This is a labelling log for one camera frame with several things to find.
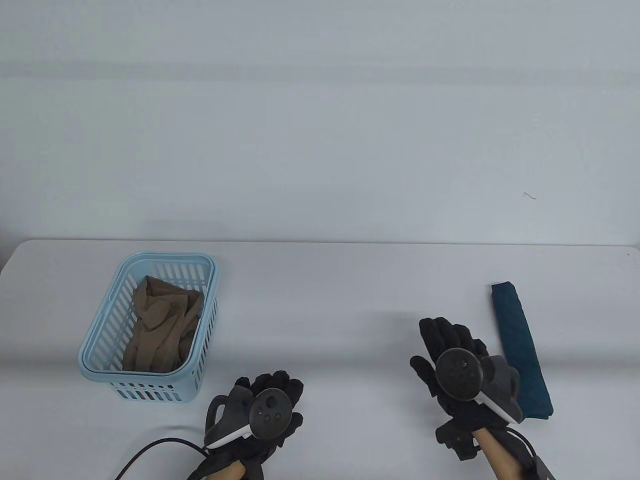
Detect black and white controller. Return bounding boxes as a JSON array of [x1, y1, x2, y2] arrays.
[[203, 387, 294, 450], [434, 348, 524, 424]]

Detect dark teal shorts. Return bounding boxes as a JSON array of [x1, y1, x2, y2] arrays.
[[490, 281, 554, 422]]

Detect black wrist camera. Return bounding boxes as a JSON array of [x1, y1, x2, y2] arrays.
[[435, 419, 482, 462]]

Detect black cable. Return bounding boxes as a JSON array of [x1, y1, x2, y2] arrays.
[[115, 438, 210, 480], [504, 426, 540, 463]]

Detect light blue plastic basket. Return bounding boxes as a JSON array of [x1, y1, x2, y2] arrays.
[[77, 251, 221, 404]]

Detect person's left forearm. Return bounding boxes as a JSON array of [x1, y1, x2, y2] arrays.
[[207, 460, 247, 480]]

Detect person's right hand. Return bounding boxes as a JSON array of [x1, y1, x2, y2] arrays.
[[410, 317, 523, 438]]

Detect person's left hand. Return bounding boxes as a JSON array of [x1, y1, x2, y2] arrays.
[[204, 371, 304, 468]]

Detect tan garment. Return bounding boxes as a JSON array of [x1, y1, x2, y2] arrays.
[[122, 275, 205, 373]]

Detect black forearm sensor box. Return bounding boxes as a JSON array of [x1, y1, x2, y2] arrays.
[[524, 452, 557, 480]]

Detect person's right forearm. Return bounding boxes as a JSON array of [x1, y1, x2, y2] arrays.
[[472, 427, 525, 480]]

